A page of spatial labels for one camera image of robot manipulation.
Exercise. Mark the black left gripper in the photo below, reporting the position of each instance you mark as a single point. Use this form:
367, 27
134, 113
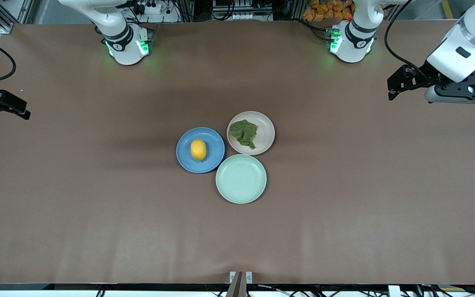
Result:
420, 79

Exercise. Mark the green lettuce leaf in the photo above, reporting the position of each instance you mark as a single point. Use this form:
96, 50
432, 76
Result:
243, 133

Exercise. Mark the yellow lemon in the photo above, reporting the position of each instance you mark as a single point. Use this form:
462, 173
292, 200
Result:
198, 149

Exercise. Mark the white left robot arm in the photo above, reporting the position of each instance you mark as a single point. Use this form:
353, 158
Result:
355, 43

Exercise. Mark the orange snack bag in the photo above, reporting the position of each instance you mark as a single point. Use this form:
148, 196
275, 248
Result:
324, 10

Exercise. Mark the beige plate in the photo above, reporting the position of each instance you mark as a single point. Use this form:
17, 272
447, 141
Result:
265, 134

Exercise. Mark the brown table cover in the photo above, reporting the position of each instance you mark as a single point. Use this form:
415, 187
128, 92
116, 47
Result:
97, 227

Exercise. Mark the white power strip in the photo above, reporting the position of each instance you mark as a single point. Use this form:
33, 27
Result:
149, 7

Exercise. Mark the grey electronics box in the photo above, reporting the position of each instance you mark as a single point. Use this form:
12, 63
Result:
241, 10

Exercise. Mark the light green plate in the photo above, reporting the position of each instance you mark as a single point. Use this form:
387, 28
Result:
241, 179

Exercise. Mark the blue plate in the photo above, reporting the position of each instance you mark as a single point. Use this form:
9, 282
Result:
212, 144

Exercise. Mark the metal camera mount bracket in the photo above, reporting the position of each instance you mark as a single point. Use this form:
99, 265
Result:
241, 280

